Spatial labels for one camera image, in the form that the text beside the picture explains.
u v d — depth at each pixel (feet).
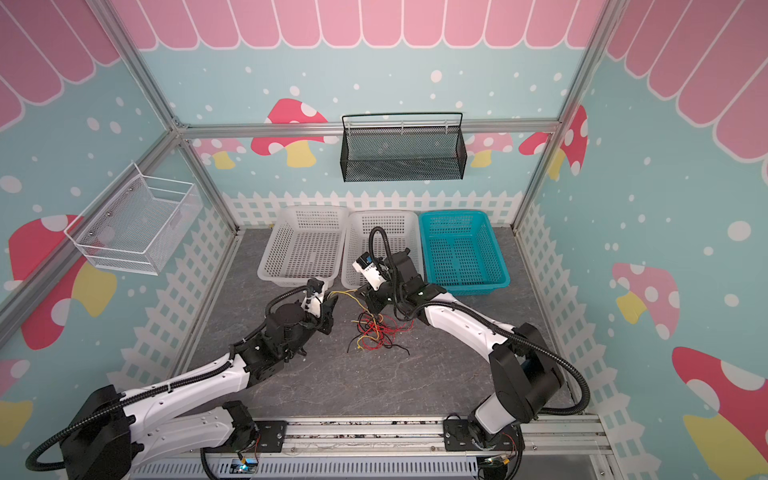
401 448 2.42
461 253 3.69
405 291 2.12
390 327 3.06
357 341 2.68
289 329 1.92
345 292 2.60
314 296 2.09
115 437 1.30
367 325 2.99
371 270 2.35
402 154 3.07
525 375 1.43
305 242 3.80
